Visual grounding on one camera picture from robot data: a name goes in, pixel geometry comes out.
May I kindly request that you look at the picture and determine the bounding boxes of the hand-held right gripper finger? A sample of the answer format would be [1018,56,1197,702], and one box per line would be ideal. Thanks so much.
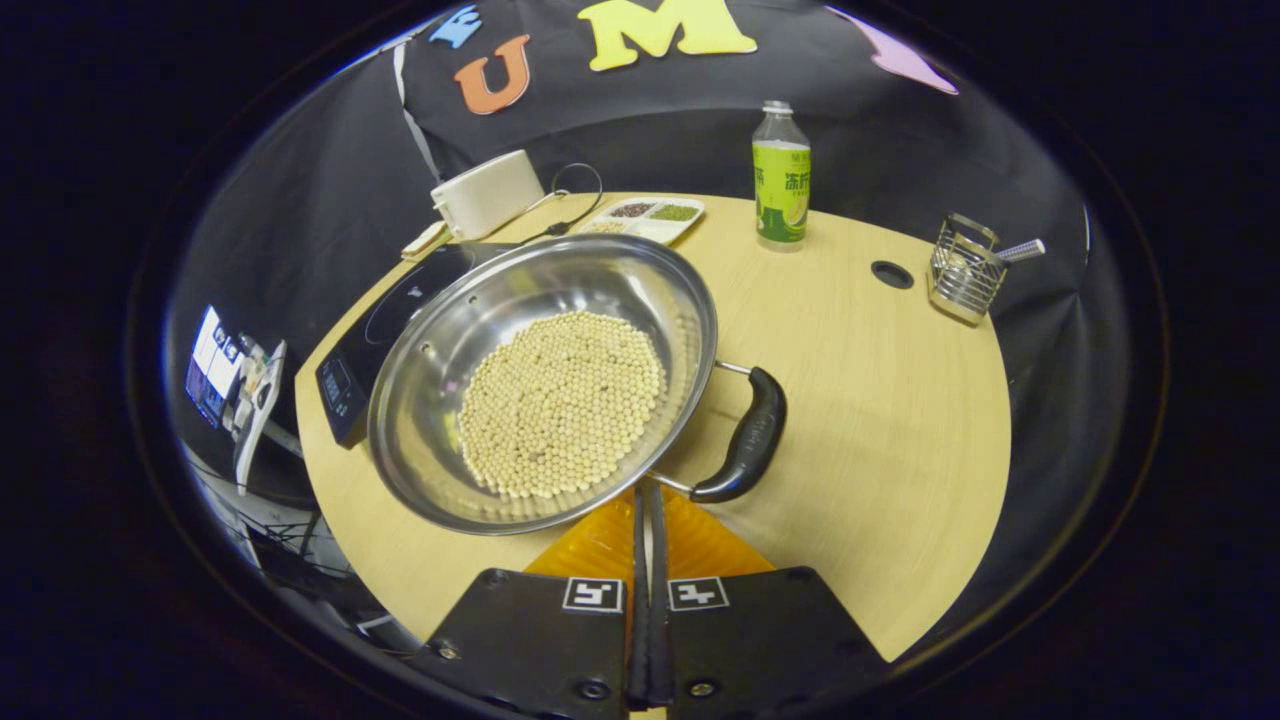
[422,485,649,720]
[650,485,893,720]

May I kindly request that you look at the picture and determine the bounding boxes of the pile of soybeans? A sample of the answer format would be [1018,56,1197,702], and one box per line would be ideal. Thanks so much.
[458,310,669,500]

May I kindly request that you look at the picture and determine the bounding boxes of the stainless steel pot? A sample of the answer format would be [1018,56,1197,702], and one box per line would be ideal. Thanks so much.
[367,233,789,537]

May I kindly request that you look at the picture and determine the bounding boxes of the black induction cooktop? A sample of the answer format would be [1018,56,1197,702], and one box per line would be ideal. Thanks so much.
[315,240,521,449]

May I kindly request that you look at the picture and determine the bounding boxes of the white divided dish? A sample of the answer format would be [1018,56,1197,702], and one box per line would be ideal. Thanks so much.
[578,197,706,247]

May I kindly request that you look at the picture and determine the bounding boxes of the pale rectangular plate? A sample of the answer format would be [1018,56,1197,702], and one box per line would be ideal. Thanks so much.
[401,220,453,264]

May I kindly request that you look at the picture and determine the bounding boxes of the white flat panel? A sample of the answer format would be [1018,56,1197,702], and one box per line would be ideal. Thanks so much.
[234,340,289,497]

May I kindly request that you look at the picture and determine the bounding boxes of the green label drink bottle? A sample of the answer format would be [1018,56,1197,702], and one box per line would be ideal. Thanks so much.
[752,100,812,252]

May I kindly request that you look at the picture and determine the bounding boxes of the white toaster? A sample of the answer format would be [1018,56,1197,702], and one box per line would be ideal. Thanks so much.
[430,150,546,242]

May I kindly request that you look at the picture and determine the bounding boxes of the lit display screen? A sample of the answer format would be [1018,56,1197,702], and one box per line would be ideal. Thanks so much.
[185,305,247,431]

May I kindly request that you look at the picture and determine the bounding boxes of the dark metal frame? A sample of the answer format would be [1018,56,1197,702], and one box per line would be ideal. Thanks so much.
[190,445,356,583]

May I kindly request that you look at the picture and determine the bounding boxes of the black power cable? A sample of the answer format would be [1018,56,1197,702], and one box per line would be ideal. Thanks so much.
[520,163,605,246]

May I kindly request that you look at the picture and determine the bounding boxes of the metal wire basket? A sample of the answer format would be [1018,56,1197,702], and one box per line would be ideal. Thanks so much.
[927,213,1009,327]

